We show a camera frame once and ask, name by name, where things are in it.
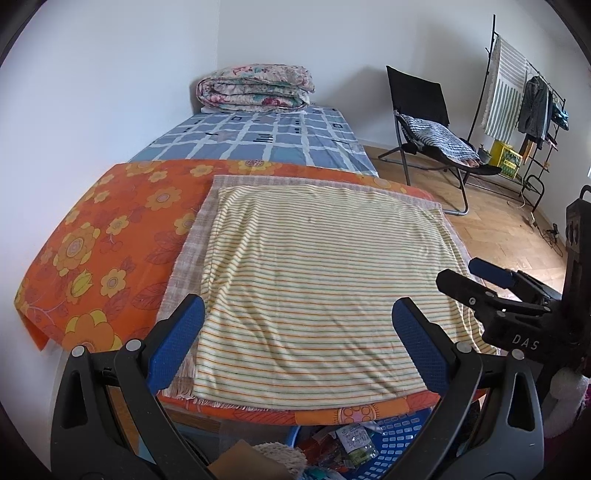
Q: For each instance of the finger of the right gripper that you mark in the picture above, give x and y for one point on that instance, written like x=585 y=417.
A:
x=491 y=273

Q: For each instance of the black clothes rack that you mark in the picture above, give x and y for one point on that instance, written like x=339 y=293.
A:
x=528 y=186

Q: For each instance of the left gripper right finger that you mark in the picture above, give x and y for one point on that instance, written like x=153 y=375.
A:
x=425 y=343

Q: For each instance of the black folding chair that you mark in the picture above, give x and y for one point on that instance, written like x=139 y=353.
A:
x=424 y=99

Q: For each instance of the green striped hanging towel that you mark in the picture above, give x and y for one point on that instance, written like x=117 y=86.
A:
x=508 y=76

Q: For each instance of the folded floral quilt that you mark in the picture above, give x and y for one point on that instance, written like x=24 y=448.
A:
x=257 y=88

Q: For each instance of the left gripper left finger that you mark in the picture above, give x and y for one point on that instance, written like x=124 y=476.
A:
x=169 y=341

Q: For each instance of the yellow crate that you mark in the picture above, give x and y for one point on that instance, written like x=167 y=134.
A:
x=506 y=158

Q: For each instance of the orange floral bed sheet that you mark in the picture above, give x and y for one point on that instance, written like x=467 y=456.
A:
x=100 y=278

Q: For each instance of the striped yellow towel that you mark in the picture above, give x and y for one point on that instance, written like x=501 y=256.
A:
x=298 y=279

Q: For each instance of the cardboard piece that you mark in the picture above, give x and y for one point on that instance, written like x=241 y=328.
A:
x=243 y=462

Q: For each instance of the striped chair cushion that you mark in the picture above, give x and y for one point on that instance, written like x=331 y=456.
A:
x=426 y=133

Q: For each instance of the teal hanging garment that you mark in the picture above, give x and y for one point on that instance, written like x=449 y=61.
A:
x=560 y=117

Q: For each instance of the blue plastic laundry basket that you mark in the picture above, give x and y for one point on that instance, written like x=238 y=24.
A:
x=364 y=450

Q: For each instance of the dark hanging jacket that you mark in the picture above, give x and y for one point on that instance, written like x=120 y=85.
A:
x=535 y=111

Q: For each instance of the blue checked mattress cover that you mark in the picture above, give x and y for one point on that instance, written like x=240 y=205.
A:
x=314 y=137

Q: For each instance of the cream knitted cloth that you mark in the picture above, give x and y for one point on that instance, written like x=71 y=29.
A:
x=291 y=458

